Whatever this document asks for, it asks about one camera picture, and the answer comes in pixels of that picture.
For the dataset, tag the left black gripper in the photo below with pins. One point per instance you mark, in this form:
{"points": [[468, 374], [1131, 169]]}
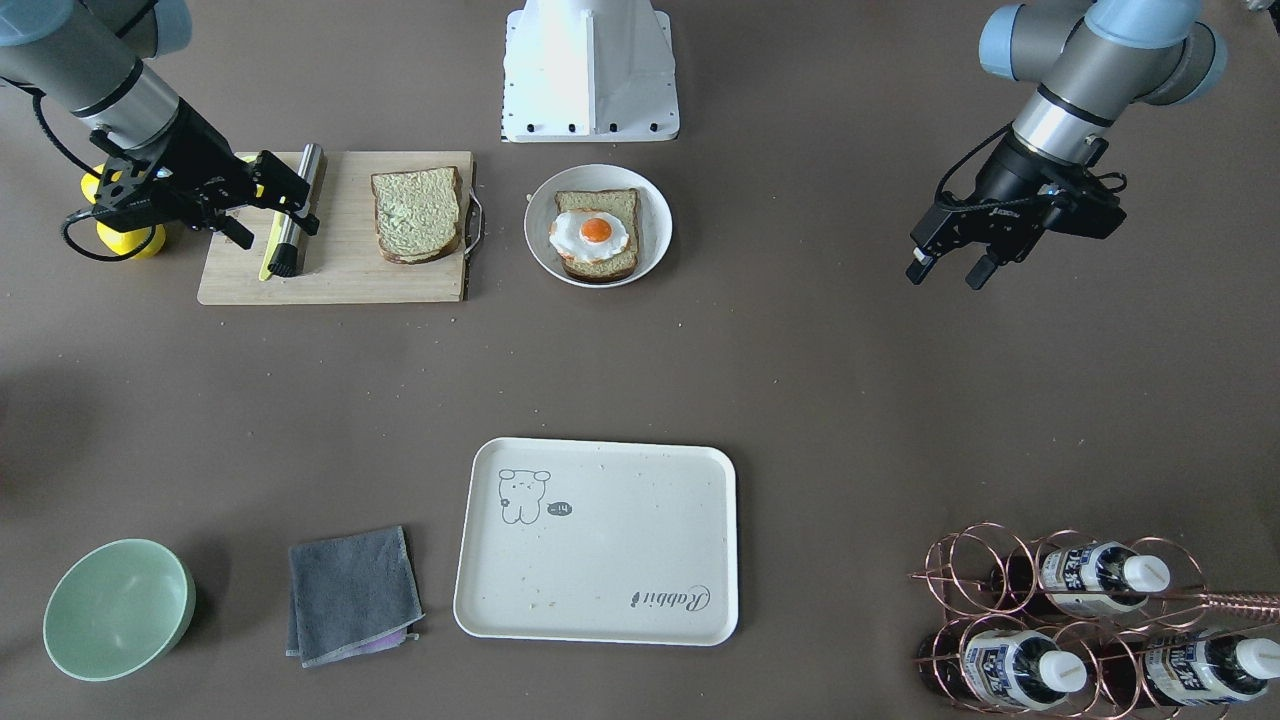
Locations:
{"points": [[1003, 180]]}

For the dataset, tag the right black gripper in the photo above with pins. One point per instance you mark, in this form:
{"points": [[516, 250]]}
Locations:
{"points": [[203, 142]]}

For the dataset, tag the bread slice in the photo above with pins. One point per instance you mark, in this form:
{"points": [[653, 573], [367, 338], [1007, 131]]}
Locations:
{"points": [[417, 214], [624, 204]]}

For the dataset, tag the white round plate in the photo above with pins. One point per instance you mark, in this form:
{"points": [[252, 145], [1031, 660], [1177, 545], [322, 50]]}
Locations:
{"points": [[654, 218]]}

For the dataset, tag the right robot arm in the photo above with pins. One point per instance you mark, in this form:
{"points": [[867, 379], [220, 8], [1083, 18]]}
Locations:
{"points": [[92, 58]]}

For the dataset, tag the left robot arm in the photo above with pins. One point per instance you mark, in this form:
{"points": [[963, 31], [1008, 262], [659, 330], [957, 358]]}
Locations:
{"points": [[1089, 60]]}

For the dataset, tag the cream rabbit tray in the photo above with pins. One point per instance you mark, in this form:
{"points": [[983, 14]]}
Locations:
{"points": [[593, 541]]}

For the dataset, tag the yellow plastic knife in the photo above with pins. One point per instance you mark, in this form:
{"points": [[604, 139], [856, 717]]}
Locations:
{"points": [[277, 229]]}

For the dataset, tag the wooden cutting board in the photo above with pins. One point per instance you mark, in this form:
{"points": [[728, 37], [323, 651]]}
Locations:
{"points": [[341, 264]]}

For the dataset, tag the yellow lemon lower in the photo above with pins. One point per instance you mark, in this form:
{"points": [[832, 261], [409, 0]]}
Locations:
{"points": [[119, 243]]}

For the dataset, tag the yellow lemon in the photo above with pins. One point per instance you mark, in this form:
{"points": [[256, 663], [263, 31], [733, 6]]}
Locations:
{"points": [[90, 183], [119, 243]]}

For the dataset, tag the yellow lemon upper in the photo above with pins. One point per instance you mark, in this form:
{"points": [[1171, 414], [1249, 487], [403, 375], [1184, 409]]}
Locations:
{"points": [[90, 183]]}

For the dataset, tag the fried egg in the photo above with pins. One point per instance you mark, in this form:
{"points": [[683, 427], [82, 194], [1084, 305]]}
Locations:
{"points": [[590, 237]]}

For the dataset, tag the bread slice under egg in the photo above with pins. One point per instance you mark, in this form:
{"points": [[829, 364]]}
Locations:
{"points": [[624, 204]]}

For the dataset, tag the tea bottle upper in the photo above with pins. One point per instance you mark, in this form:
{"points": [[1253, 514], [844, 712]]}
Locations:
{"points": [[1093, 580]]}

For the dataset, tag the tea bottle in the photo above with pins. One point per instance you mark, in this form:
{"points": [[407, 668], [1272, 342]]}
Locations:
{"points": [[1000, 670], [1188, 670], [1093, 580]]}

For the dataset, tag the grey folded cloth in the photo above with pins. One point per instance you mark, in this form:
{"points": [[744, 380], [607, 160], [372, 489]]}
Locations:
{"points": [[351, 596]]}

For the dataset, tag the mint green bowl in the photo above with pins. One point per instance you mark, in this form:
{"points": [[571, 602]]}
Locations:
{"points": [[119, 608]]}

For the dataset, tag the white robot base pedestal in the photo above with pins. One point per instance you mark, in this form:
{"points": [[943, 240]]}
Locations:
{"points": [[589, 72]]}

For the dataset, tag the copper wire bottle rack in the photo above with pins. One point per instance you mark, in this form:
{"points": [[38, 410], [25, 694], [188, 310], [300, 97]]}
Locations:
{"points": [[956, 570]]}

